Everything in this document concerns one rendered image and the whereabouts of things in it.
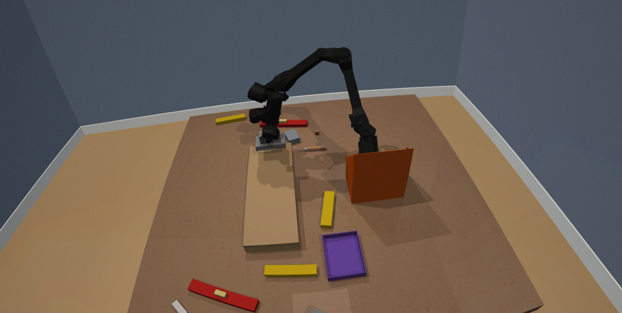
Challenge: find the purple rectangular tray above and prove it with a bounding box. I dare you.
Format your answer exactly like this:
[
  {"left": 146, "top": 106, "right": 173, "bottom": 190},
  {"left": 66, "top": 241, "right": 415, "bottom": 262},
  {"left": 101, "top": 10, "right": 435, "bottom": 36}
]
[{"left": 322, "top": 231, "right": 367, "bottom": 281}]

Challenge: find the red long flat bar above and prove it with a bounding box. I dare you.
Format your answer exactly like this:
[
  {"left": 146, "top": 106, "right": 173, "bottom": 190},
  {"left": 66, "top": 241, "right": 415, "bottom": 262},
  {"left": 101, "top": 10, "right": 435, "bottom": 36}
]
[
  {"left": 260, "top": 119, "right": 307, "bottom": 127},
  {"left": 188, "top": 279, "right": 259, "bottom": 313}
]

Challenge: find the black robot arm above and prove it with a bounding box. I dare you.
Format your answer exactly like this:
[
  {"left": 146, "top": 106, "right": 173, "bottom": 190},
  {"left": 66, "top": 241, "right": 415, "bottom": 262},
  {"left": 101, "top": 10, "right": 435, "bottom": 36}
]
[{"left": 248, "top": 47, "right": 378, "bottom": 154}]

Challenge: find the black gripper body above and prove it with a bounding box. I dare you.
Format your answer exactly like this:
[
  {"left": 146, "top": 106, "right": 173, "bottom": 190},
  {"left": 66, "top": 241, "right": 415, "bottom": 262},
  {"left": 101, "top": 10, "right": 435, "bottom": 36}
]
[{"left": 261, "top": 106, "right": 281, "bottom": 140}]

